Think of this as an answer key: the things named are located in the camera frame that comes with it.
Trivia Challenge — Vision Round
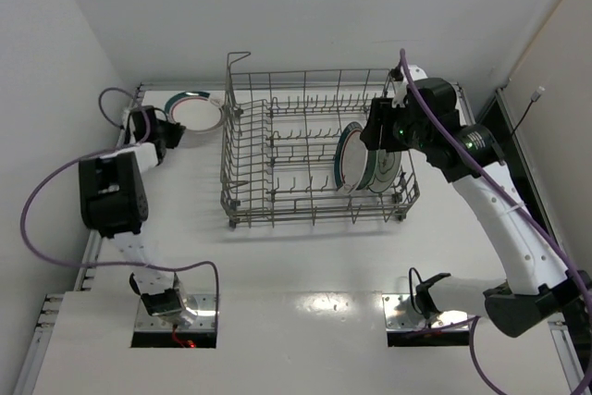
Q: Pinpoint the white plate teal line pattern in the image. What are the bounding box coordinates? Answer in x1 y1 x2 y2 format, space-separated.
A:
367 150 402 194

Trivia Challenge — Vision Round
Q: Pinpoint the green red rimmed plate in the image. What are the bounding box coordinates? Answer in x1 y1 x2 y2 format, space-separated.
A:
164 92 225 134
333 121 372 195

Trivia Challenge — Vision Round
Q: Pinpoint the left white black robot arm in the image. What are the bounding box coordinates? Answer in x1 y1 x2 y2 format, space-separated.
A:
78 105 187 325

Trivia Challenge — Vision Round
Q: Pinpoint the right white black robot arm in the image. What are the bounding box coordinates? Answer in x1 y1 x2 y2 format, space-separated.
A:
361 78 591 338

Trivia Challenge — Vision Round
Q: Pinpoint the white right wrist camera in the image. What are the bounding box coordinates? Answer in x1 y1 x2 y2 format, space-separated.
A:
389 65 428 108

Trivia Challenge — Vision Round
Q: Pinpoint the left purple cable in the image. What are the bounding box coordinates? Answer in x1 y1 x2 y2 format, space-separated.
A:
18 88 221 317

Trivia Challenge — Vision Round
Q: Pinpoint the grey wire dish rack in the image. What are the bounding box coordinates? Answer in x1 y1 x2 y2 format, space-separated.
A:
220 52 420 228

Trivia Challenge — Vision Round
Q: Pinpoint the black cable with white plug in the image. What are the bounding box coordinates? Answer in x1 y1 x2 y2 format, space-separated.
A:
506 84 546 137

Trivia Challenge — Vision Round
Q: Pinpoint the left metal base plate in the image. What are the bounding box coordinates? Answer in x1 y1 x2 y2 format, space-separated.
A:
134 293 216 333

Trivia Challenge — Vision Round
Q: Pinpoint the metal base plate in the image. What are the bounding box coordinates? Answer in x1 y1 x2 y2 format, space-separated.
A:
134 293 216 333
382 293 471 333

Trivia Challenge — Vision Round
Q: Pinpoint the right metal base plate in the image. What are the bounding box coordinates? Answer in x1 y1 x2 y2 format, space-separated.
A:
382 293 471 333

